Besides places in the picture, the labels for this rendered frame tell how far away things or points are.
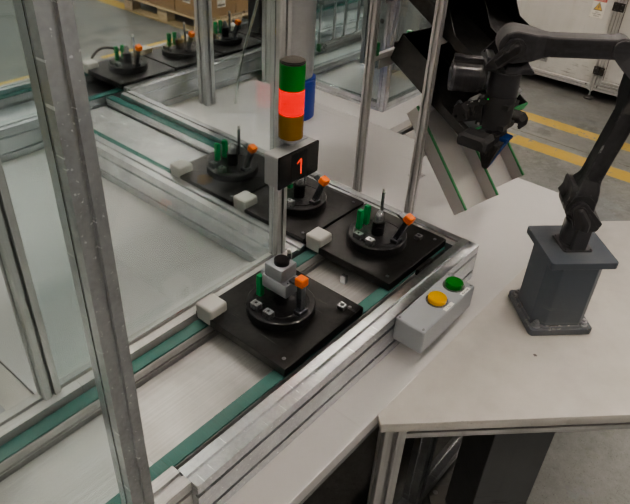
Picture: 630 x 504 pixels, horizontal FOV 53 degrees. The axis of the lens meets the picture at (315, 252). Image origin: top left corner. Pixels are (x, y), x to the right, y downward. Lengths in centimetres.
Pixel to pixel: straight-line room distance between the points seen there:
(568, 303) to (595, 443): 113
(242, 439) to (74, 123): 67
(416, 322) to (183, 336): 46
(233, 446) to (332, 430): 23
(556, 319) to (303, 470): 67
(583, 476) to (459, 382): 115
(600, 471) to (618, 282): 90
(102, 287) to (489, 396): 90
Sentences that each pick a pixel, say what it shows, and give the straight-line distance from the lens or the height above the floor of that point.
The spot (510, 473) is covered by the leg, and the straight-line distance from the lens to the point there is 188.
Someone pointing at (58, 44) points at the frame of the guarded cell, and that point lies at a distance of 53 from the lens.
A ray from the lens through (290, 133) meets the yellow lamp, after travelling 127.
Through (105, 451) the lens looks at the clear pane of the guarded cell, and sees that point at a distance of 79.
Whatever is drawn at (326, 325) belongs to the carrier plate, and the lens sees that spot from 126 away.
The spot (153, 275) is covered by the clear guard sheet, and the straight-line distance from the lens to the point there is 121.
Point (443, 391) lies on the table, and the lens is 133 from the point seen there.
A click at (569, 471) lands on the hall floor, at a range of 244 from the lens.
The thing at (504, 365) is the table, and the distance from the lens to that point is 142.
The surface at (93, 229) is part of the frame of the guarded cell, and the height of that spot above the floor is 149.
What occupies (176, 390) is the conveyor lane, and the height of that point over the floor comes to 92.
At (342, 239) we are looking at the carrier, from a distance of 150.
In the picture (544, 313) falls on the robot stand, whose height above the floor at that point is 91.
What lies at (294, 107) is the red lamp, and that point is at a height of 133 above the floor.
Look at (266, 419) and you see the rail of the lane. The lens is 111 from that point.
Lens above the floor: 181
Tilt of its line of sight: 35 degrees down
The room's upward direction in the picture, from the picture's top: 3 degrees clockwise
